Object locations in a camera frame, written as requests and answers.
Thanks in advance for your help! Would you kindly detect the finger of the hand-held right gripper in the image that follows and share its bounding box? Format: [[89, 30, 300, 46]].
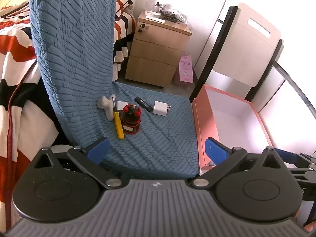
[[274, 148, 316, 169], [290, 168, 316, 179]]

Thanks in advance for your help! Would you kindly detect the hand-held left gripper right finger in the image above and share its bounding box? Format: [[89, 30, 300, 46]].
[[190, 137, 291, 189]]

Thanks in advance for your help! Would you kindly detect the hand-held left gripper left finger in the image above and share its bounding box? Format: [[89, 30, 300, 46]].
[[33, 138, 122, 190]]

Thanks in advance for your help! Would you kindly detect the yellow screwdriver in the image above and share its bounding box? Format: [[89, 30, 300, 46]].
[[112, 96, 125, 140]]

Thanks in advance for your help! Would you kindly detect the pink cardboard box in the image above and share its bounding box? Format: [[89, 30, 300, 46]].
[[191, 84, 273, 176]]

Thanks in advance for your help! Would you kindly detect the red and black round device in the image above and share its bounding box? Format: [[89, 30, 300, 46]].
[[123, 104, 142, 134]]

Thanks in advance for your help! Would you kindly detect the white bone-shaped toy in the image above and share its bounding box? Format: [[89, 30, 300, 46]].
[[97, 94, 116, 121]]

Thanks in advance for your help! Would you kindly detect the white charger with prongs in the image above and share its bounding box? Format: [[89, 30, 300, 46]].
[[152, 100, 171, 116]]

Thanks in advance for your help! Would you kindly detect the black USB stick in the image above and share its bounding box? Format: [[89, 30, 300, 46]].
[[135, 97, 152, 112]]

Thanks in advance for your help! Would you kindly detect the black curved metal tube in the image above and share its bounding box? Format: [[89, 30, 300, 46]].
[[272, 61, 316, 119]]

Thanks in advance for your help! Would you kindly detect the pink paper bag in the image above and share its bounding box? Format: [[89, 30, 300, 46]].
[[173, 53, 194, 87]]

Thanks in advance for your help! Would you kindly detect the blue textured chair cover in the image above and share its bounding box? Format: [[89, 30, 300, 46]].
[[29, 0, 199, 179]]

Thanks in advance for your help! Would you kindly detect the white wardrobe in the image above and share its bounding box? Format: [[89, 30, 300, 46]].
[[193, 0, 316, 159]]

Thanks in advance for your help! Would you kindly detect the wooden nightstand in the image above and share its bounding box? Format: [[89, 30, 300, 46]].
[[125, 11, 193, 89]]

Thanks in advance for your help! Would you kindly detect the striped bed blanket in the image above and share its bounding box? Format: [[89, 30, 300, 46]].
[[0, 0, 137, 229]]

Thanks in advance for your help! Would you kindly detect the white flat box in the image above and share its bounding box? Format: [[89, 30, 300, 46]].
[[145, 15, 166, 23]]

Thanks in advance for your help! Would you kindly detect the pile of small clutter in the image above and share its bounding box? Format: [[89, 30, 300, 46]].
[[144, 2, 192, 27]]

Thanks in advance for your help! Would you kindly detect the beige chair with black frame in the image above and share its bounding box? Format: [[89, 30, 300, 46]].
[[189, 2, 283, 104]]

